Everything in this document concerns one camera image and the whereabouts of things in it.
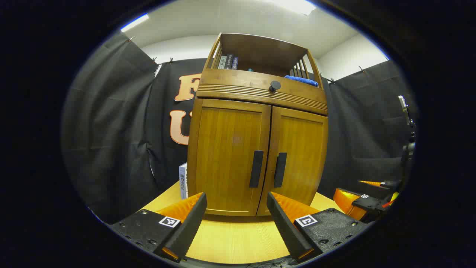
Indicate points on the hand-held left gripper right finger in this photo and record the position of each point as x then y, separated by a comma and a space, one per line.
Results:
284, 227

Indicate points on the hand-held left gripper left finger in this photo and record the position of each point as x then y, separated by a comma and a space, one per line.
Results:
189, 230

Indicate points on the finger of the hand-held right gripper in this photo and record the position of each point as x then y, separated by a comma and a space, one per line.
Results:
370, 204
388, 184

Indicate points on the wooden shoe cabinet door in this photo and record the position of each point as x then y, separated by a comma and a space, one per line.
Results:
227, 156
301, 156

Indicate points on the wooden double-door shoe cabinet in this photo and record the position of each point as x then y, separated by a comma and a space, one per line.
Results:
260, 48

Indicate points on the wooden cabinet drawer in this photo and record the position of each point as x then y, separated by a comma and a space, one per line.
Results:
238, 83

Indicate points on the white and blue book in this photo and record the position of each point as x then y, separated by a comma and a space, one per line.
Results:
183, 182

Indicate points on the blue towel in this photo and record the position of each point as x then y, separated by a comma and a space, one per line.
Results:
301, 80

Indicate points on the black round drawer knob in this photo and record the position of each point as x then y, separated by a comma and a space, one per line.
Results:
275, 86

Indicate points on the grey book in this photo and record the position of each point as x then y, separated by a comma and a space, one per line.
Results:
222, 62

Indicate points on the wide ceiling light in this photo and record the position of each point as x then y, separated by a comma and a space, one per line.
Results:
293, 5

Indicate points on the long ceiling light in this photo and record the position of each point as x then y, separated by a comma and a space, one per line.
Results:
134, 22

